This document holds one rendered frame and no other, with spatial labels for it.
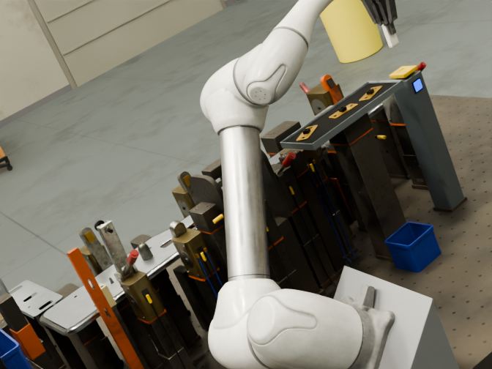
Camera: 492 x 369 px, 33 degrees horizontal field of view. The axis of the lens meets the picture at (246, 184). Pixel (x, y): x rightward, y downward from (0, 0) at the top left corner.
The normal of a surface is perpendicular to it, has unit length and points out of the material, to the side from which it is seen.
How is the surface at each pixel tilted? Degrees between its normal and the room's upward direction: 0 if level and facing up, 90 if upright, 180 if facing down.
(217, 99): 59
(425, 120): 90
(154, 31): 90
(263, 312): 42
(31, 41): 90
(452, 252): 0
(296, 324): 66
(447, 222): 0
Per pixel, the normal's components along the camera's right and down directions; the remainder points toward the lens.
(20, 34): 0.49, 0.13
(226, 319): -0.80, -0.17
